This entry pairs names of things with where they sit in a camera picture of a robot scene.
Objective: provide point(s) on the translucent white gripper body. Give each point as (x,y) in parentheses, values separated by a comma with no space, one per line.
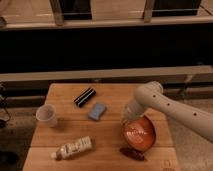
(125,120)

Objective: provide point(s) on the orange ceramic bowl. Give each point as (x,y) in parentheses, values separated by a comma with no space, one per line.
(140,134)

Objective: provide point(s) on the blue sponge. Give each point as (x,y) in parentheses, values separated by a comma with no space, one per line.
(96,111)

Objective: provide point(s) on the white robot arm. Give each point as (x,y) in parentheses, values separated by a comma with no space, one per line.
(150,95)

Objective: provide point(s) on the white plastic bottle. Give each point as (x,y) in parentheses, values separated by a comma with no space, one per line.
(68,150)

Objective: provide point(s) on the white plastic cup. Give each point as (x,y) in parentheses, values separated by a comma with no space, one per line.
(46,114)

